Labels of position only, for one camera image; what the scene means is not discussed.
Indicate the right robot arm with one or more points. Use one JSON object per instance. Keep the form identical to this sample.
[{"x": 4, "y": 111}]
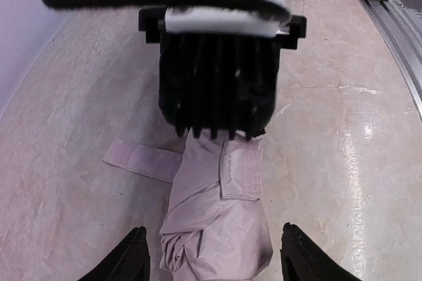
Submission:
[{"x": 277, "y": 10}]

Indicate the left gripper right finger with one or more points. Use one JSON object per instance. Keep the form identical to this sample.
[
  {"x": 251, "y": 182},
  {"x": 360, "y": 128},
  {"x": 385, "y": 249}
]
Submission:
[{"x": 303, "y": 259}]

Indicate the pink folding umbrella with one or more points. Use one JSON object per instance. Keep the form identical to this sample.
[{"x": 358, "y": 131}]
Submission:
[{"x": 215, "y": 227}]

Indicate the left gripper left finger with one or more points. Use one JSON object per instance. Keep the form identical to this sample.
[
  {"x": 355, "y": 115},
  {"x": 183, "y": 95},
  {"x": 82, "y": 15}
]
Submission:
[{"x": 128, "y": 261}]

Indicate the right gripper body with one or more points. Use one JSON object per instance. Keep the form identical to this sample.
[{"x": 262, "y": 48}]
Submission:
[{"x": 155, "y": 21}]

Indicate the front aluminium rail base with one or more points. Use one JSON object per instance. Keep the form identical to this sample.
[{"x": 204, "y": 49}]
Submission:
[{"x": 399, "y": 22}]

